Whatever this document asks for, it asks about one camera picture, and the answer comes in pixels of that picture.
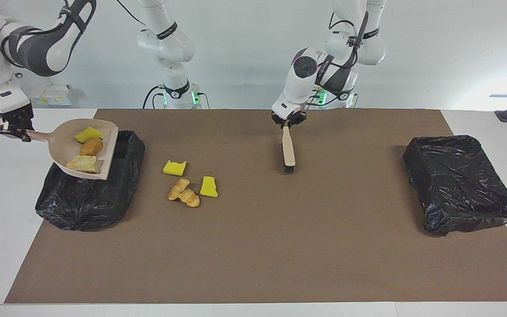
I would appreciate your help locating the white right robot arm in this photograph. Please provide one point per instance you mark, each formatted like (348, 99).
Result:
(38, 48)

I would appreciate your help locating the bin lined with black bag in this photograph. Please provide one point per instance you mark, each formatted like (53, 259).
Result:
(456, 185)
(86, 202)

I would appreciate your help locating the pale dumpling pastry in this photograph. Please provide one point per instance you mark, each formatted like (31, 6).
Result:
(84, 164)

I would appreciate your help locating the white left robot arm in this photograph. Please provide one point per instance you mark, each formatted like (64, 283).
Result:
(299, 88)

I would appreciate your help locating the yellow notched cheese piece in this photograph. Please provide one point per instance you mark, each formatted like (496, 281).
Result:
(174, 168)

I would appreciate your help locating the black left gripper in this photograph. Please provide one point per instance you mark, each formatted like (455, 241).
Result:
(288, 115)

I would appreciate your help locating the beige plastic dustpan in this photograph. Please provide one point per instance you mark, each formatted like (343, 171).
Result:
(60, 143)

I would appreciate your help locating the beige hand brush black bristles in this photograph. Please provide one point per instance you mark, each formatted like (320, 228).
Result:
(288, 149)

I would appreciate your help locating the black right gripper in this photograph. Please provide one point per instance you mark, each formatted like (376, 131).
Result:
(18, 116)

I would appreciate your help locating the white power strip box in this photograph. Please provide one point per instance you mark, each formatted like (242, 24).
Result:
(51, 94)

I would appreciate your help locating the brown table mat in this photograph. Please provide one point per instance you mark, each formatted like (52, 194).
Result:
(280, 264)

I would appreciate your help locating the golden striped croissant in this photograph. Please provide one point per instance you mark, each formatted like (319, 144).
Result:
(187, 196)

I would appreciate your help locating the yellow cheese wedge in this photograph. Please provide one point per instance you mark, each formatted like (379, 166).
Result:
(208, 187)

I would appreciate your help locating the brown oval bread roll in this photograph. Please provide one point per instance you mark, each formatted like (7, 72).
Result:
(91, 147)

